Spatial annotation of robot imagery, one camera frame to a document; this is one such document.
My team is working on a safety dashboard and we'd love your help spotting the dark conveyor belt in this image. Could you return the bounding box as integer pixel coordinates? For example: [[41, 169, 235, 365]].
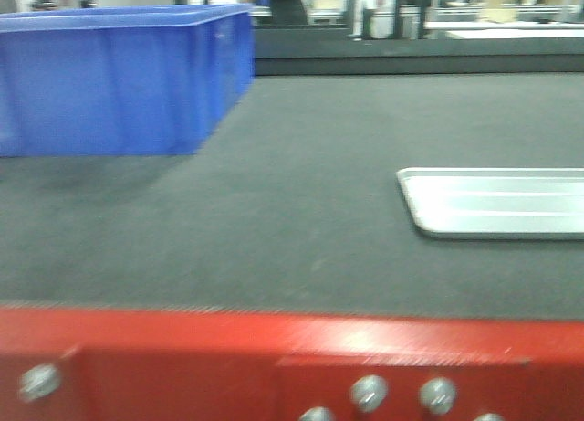
[[1, 73, 583, 320]]

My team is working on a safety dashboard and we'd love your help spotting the blue conveyor bin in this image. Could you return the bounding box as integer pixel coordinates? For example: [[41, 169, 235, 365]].
[[1, 4, 255, 157]]

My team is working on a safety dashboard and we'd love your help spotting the silver metal tray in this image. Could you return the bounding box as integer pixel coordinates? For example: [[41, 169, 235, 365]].
[[396, 167, 583, 240]]

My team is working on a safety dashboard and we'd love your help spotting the red conveyor frame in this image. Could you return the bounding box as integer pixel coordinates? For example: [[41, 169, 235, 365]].
[[1, 306, 583, 420]]

